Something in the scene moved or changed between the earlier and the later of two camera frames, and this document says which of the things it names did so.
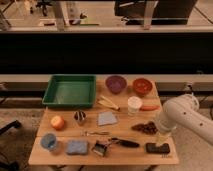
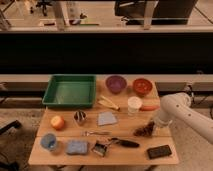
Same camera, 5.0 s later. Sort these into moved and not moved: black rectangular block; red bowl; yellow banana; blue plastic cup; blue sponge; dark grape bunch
Moved: dark grape bunch; black rectangular block
Not moved: yellow banana; blue sponge; red bowl; blue plastic cup
